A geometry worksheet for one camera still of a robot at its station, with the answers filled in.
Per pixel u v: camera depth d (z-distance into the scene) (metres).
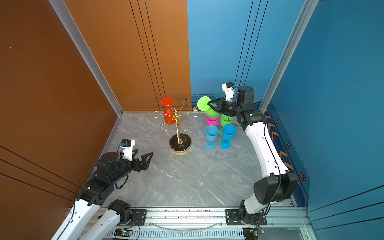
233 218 0.72
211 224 0.72
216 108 0.63
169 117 0.79
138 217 0.74
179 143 0.99
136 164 0.62
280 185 0.40
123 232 0.71
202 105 0.72
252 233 0.70
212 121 0.94
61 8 0.70
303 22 0.74
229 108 0.61
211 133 0.94
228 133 0.88
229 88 0.64
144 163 0.63
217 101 0.67
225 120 0.94
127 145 0.60
